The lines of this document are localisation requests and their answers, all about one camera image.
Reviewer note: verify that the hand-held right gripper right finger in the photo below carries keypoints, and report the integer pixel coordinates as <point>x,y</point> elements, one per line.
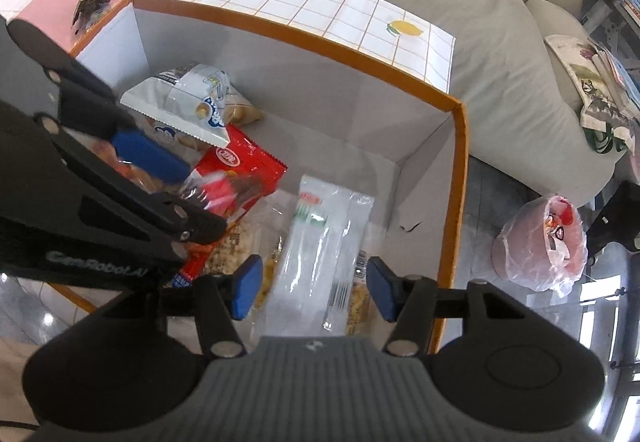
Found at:
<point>380,290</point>

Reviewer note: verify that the black and yellow snack packet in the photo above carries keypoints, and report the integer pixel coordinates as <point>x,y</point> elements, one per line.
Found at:
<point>90,2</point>

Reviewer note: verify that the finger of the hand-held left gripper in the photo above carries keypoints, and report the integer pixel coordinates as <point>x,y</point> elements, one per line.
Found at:
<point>150,157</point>
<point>175,217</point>

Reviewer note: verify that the small cola bottle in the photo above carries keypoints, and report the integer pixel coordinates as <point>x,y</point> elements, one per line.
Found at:
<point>225,189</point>

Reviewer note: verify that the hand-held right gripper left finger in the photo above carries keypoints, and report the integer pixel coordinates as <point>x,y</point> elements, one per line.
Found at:
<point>247,288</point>

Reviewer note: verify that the office chair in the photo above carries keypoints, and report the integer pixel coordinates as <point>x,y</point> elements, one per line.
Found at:
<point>617,217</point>

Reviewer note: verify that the clear brown snack packet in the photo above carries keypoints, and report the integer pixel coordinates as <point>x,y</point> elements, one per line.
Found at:
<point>235,242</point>

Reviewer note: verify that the clear yellow snack packet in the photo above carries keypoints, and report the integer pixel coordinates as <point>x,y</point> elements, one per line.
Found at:
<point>361,304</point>

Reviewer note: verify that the beige sofa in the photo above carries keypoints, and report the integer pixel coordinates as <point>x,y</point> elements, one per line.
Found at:
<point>500,72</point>

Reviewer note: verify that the red snack packet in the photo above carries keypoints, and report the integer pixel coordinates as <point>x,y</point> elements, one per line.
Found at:
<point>235,157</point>

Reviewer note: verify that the orange cardboard box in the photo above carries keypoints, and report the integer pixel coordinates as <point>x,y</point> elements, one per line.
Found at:
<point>325,87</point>

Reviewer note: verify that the white snack packet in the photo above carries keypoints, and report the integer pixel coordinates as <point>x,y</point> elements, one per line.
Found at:
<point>315,247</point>

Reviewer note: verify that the pink trash bin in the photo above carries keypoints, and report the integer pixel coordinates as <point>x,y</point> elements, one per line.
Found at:
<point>540,247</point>

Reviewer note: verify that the white and blue snack bag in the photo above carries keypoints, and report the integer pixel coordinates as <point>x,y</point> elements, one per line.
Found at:
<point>190,97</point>

